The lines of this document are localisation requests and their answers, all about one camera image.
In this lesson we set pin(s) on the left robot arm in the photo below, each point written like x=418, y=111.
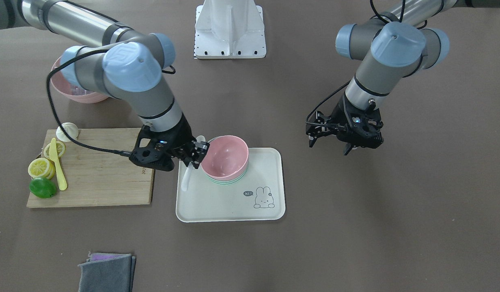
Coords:
x=391, y=45

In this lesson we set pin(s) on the green stacked bowls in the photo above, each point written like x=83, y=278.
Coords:
x=227, y=182

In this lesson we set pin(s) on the white ceramic spoon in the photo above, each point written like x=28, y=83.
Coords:
x=186, y=177

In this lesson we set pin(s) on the white steamed bun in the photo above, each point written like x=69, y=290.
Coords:
x=67, y=132

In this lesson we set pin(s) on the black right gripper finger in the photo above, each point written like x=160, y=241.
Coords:
x=193, y=153

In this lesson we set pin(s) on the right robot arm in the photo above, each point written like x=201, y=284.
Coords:
x=115, y=60

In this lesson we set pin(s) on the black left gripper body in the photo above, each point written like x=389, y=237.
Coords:
x=338, y=114

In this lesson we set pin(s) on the grey folded cloth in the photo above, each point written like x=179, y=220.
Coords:
x=107, y=272

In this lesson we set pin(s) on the green lime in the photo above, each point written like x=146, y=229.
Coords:
x=42, y=187

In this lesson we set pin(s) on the single lemon slice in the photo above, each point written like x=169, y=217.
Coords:
x=60, y=148

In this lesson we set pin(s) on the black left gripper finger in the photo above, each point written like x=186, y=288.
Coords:
x=311, y=140
x=348, y=148

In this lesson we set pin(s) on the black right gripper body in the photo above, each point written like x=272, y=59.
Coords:
x=182, y=135

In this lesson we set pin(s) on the yellow plastic knife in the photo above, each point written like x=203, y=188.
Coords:
x=53, y=156

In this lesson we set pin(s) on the cream rabbit tray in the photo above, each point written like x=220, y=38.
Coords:
x=258, y=195

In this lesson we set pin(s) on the bamboo cutting board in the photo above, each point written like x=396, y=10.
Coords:
x=98, y=178

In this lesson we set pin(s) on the small pink bowl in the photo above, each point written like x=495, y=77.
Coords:
x=227, y=157

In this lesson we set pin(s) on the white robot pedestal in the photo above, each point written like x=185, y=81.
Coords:
x=229, y=29

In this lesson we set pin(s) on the large pink bowl with ice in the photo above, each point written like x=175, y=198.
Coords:
x=75, y=93

